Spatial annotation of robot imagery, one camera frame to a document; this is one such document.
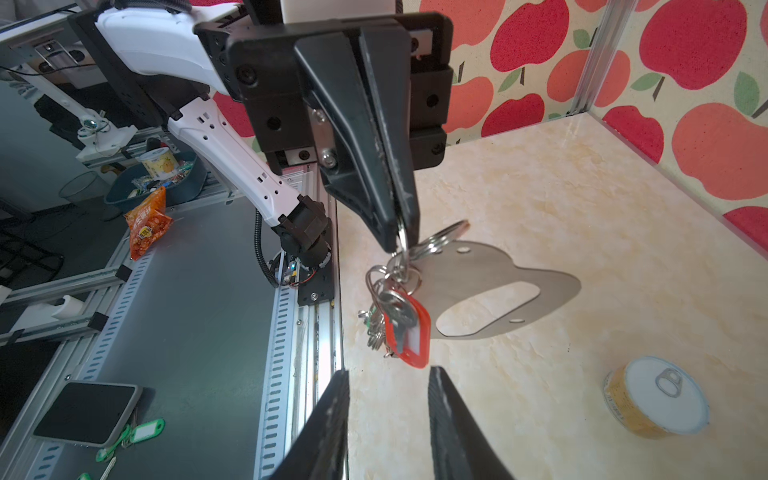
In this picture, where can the teal tray with items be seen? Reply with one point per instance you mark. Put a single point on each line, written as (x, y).
(135, 184)

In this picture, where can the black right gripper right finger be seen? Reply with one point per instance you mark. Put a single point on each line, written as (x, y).
(459, 448)

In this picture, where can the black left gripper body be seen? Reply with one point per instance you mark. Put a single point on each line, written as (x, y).
(260, 70)

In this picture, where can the metal car-shaped key holder plate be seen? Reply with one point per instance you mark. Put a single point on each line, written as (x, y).
(444, 270)

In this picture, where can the red framed tag with key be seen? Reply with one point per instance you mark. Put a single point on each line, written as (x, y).
(407, 327)

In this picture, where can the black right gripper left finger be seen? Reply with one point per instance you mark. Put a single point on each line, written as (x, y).
(319, 451)

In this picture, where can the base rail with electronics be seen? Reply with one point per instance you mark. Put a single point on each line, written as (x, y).
(304, 347)

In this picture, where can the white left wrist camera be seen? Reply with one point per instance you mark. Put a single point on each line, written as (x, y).
(300, 11)

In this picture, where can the black smartphone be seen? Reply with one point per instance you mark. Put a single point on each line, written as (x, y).
(88, 413)

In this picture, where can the aluminium corner post left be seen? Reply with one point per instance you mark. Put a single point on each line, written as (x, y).
(602, 51)

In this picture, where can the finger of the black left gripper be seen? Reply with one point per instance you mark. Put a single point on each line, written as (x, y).
(385, 53)
(333, 67)

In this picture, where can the snack bag orange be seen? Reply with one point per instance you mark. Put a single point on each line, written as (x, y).
(147, 223)

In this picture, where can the green key tag outside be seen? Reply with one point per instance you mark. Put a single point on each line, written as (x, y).
(132, 435)

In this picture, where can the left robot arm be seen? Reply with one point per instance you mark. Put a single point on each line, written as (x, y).
(150, 55)

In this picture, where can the small round tin can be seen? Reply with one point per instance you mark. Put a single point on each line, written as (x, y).
(654, 398)

